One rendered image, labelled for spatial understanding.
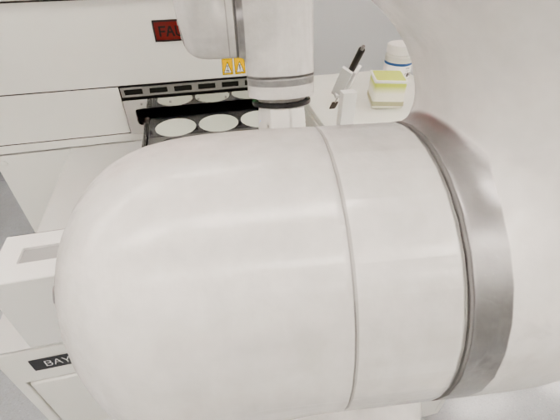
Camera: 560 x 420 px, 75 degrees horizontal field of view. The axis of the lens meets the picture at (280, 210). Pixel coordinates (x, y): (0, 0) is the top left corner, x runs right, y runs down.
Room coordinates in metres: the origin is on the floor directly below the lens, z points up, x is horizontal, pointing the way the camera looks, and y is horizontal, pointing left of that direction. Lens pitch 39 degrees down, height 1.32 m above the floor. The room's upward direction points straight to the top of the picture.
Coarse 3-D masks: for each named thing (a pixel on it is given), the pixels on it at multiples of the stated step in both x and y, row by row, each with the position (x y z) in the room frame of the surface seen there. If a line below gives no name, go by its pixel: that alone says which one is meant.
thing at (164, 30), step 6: (156, 24) 0.95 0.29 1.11; (162, 24) 0.95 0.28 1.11; (168, 24) 0.96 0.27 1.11; (174, 24) 0.96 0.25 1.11; (156, 30) 0.95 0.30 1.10; (162, 30) 0.95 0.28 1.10; (168, 30) 0.95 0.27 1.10; (174, 30) 0.96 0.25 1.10; (156, 36) 0.95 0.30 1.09; (162, 36) 0.95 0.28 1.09; (168, 36) 0.95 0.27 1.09; (174, 36) 0.96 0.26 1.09; (180, 36) 0.96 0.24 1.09
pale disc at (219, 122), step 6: (222, 114) 0.92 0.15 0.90; (204, 120) 0.89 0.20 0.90; (210, 120) 0.89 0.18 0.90; (216, 120) 0.89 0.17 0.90; (222, 120) 0.89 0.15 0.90; (228, 120) 0.89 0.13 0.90; (234, 120) 0.89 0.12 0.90; (204, 126) 0.85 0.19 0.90; (210, 126) 0.85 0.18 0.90; (216, 126) 0.85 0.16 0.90; (222, 126) 0.85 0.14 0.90; (228, 126) 0.85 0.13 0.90; (234, 126) 0.85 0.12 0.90
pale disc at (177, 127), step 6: (168, 120) 0.89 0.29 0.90; (174, 120) 0.89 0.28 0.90; (180, 120) 0.89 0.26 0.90; (186, 120) 0.89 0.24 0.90; (162, 126) 0.85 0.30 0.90; (168, 126) 0.85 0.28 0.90; (174, 126) 0.85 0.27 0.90; (180, 126) 0.85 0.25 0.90; (186, 126) 0.85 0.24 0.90; (192, 126) 0.85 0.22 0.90; (162, 132) 0.82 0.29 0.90; (168, 132) 0.82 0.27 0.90; (174, 132) 0.82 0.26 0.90; (180, 132) 0.82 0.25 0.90; (186, 132) 0.82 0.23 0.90
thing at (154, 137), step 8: (216, 112) 0.93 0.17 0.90; (224, 112) 0.93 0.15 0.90; (232, 112) 0.93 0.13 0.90; (240, 112) 0.93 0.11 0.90; (152, 120) 0.89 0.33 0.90; (160, 120) 0.89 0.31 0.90; (192, 120) 0.89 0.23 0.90; (200, 120) 0.89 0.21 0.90; (240, 120) 0.89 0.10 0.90; (152, 128) 0.84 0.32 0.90; (200, 128) 0.84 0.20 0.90; (232, 128) 0.84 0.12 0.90; (240, 128) 0.84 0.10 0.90; (248, 128) 0.84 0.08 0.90; (256, 128) 0.84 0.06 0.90; (152, 136) 0.80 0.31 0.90; (160, 136) 0.80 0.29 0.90; (176, 136) 0.80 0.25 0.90; (184, 136) 0.80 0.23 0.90
